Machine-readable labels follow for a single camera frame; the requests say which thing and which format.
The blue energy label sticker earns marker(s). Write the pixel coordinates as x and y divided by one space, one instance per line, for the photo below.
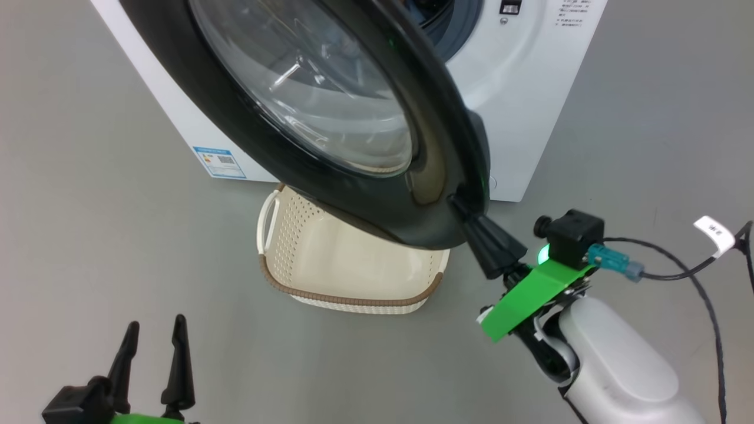
219 162

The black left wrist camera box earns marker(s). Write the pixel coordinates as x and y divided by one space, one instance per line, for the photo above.
76 403

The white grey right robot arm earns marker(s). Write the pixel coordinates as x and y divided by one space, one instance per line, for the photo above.
618 365

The cream laundry basket brown rim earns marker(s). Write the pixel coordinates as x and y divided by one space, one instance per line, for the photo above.
330 259

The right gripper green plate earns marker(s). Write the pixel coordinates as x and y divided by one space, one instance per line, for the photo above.
530 294

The white front-load washing machine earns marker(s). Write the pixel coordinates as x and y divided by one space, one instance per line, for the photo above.
530 118

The black round glass washer door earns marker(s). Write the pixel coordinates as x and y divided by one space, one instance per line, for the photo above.
353 200

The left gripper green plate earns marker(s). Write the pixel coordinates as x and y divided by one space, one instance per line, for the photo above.
147 419

